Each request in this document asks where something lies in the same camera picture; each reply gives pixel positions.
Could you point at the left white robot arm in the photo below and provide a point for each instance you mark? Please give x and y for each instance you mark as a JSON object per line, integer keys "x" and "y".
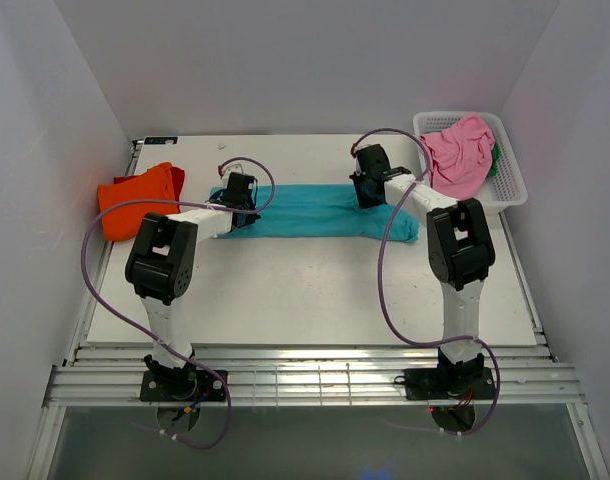
{"x": 160, "y": 268}

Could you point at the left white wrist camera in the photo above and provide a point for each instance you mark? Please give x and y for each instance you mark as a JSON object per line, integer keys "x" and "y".
{"x": 225, "y": 171}

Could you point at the folded red t shirt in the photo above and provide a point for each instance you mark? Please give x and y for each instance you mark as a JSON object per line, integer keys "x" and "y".
{"x": 177, "y": 177}

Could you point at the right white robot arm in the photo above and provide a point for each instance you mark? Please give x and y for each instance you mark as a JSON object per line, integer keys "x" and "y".
{"x": 460, "y": 254}

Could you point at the pink t shirt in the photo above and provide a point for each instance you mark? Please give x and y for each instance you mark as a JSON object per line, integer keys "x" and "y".
{"x": 461, "y": 156}

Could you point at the aluminium front rail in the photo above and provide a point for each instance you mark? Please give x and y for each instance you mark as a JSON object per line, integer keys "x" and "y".
{"x": 319, "y": 377}

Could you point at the green t shirt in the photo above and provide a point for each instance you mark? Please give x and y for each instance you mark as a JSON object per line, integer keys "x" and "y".
{"x": 495, "y": 155}

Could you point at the folded orange t shirt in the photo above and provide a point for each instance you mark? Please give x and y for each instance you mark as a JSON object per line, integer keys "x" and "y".
{"x": 123, "y": 223}

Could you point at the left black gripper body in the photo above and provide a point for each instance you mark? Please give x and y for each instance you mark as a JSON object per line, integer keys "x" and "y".
{"x": 250, "y": 217}

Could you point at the white plastic basket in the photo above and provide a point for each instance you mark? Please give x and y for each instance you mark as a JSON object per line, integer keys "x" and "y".
{"x": 507, "y": 187}

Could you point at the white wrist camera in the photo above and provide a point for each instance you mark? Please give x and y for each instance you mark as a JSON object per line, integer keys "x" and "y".
{"x": 355, "y": 148}
{"x": 225, "y": 171}

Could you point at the turquoise t shirt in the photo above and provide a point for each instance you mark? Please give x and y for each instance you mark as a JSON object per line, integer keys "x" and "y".
{"x": 314, "y": 211}

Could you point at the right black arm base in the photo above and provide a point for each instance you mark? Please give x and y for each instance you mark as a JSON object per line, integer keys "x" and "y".
{"x": 430, "y": 384}

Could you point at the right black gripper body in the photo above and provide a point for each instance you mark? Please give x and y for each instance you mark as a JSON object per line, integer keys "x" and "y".
{"x": 364, "y": 200}

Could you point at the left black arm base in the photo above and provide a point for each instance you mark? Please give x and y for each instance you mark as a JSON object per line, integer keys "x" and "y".
{"x": 186, "y": 388}

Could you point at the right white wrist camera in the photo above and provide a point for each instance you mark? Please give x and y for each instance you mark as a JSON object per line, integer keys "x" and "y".
{"x": 355, "y": 148}

